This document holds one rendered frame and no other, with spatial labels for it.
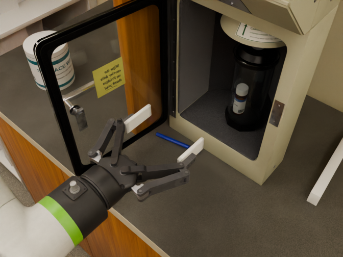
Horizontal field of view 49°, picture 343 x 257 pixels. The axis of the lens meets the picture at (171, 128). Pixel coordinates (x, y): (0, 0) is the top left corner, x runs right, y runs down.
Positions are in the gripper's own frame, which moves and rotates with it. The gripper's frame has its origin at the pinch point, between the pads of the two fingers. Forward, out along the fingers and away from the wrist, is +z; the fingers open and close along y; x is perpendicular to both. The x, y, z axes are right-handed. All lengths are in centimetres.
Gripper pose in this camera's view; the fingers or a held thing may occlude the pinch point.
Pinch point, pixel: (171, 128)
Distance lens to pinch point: 73.3
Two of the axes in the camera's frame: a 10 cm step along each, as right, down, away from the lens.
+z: 6.6, -5.5, 5.1
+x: 0.0, 6.8, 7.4
